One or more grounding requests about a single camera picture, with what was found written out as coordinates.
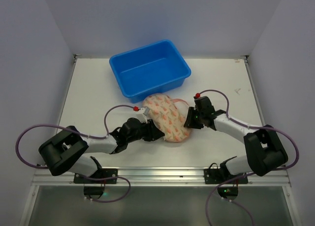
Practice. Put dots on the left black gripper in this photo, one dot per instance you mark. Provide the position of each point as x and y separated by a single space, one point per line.
150 130

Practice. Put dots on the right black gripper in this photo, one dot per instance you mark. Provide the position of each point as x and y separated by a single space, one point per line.
193 120

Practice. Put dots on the floral mesh laundry bag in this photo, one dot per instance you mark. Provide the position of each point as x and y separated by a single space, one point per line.
167 117

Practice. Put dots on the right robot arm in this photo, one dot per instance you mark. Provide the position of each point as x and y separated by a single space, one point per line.
264 150

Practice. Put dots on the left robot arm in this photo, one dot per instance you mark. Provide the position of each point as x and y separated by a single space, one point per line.
65 151

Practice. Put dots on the blue plastic bin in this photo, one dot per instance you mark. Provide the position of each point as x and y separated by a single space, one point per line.
155 68

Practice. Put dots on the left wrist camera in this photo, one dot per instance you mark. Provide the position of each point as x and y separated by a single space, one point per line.
141 113

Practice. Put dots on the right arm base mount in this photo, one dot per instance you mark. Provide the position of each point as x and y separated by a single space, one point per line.
217 174

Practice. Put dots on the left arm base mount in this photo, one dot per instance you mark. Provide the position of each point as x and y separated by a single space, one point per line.
94 186

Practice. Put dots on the aluminium mounting rail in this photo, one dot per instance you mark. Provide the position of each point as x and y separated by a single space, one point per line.
162 176

